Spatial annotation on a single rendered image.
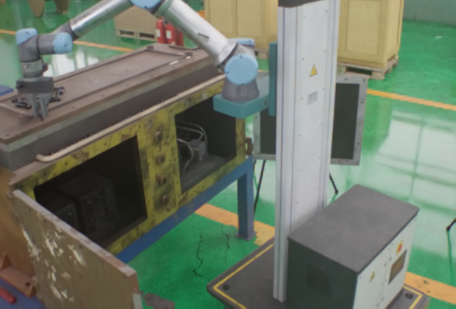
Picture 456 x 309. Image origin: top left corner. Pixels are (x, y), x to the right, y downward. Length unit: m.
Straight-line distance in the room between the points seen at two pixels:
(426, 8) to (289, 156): 9.00
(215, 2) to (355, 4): 2.35
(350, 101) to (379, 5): 3.77
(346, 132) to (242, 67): 1.28
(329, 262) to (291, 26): 0.91
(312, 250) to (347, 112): 1.07
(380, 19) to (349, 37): 0.50
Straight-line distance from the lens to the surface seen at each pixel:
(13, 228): 2.12
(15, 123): 1.95
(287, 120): 1.89
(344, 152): 2.87
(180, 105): 2.31
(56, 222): 1.53
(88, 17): 1.84
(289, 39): 1.78
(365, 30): 6.53
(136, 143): 2.16
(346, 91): 2.72
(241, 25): 7.48
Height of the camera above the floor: 2.05
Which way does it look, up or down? 25 degrees down
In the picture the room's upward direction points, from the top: 1 degrees counter-clockwise
